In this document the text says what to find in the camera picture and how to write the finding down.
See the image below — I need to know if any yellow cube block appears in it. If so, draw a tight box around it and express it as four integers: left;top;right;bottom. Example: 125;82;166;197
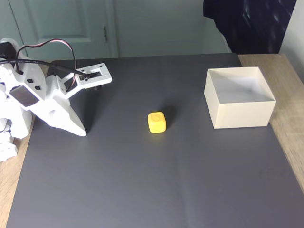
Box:
147;111;167;134

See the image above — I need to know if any white open cardboard box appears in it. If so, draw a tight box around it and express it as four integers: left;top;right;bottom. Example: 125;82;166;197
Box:
203;66;277;130

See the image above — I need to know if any dark grey table mat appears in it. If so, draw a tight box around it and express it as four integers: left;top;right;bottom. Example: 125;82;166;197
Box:
6;52;304;228

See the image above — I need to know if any thick black cable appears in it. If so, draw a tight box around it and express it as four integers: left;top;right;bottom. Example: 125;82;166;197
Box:
0;59;88;80

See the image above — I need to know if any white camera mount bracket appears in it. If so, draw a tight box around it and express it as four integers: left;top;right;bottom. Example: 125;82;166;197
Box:
46;63;113;100

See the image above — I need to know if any thin red black servo wire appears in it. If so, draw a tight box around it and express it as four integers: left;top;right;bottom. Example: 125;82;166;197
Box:
15;38;79;93

